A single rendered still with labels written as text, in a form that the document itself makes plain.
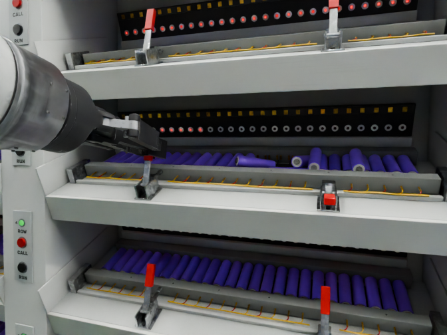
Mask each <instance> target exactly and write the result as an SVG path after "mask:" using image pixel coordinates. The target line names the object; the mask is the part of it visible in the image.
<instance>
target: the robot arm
mask: <svg viewBox="0 0 447 335"><path fill-rule="evenodd" d="M81 144H85V145H89V146H94V147H98V148H104V149H106V150H113V148H115V149H117V150H120V151H125V150H126V149H128V150H127V152H128V153H131V154H136V155H138V156H143V157H144V156H153V159H155V157H156V158H160V159H166V150H167V141H166V140H163V139H161V138H159V132H158V131H157V130H155V129H153V128H152V127H151V126H149V125H148V124H147V123H145V122H143V121H142V120H141V119H140V115H138V114H135V113H133V114H129V116H125V120H121V119H120V118H119V117H117V116H114V115H113V114H111V113H109V112H106V110H105V109H103V108H100V107H97V106H95V105H94V102H93V101H92V98H91V97H90V94H89V93H88V92H87V91H86V90H85V89H84V88H83V87H82V86H80V85H78V84H76V83H74V82H72V81H70V80H68V79H66V78H65V77H64V76H63V74H62V73H61V71H60V70H59V69H58V68H57V67H56V66H55V65H54V64H53V63H51V62H49V61H47V60H45V59H43V58H41V57H39V56H37V55H36V54H34V53H32V52H30V51H28V50H26V49H24V48H23V47H20V46H19V45H17V44H16V43H15V42H13V41H11V40H10V39H8V38H6V37H4V36H2V35H0V150H11V152H15V151H32V152H35V151H38V150H44V151H48V152H54V153H66V152H70V151H72V150H74V149H76V148H78V147H79V146H80V145H81Z"/></svg>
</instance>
